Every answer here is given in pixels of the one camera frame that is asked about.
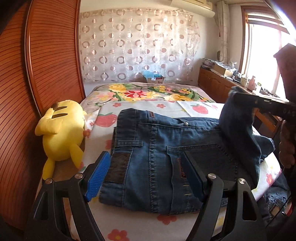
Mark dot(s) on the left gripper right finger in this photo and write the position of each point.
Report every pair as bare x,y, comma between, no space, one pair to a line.
194,175

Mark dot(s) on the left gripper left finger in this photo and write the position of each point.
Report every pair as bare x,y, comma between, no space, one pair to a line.
95,174

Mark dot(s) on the blue denim jeans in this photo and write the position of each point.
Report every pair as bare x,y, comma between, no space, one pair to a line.
159,164
277,195

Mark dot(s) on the dark sleeved right forearm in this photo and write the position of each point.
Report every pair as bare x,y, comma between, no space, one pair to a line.
285,59

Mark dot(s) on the person's right hand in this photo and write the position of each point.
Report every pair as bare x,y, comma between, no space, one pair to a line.
287,147

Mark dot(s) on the pink bottle on cabinet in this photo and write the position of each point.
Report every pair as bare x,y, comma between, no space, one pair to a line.
251,84

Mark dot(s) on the white cup on cabinet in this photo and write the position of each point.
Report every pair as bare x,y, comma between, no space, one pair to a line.
244,81

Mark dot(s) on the white strawberry print blanket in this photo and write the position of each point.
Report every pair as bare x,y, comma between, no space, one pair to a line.
118,223

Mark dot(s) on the yellow pikachu plush toy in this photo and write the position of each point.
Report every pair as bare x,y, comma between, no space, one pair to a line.
62,128

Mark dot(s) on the wooden side cabinet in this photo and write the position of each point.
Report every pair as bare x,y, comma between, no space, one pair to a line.
218,88

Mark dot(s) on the cardboard box on cabinet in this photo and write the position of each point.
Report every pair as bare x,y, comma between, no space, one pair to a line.
224,70

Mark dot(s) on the floral bed cover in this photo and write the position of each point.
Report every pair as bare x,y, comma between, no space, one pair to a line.
138,91

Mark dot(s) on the tissue box with blue pack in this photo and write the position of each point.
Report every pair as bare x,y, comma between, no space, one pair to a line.
151,77

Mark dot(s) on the tied beige window curtain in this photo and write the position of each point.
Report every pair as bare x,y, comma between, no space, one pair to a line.
224,28

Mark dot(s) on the circle pattern sheer curtain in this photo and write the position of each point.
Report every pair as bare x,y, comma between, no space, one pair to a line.
122,45

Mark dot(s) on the window with wooden frame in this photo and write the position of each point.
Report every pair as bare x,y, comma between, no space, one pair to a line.
264,34

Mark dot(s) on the white wall air conditioner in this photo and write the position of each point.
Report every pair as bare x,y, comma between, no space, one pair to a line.
200,7

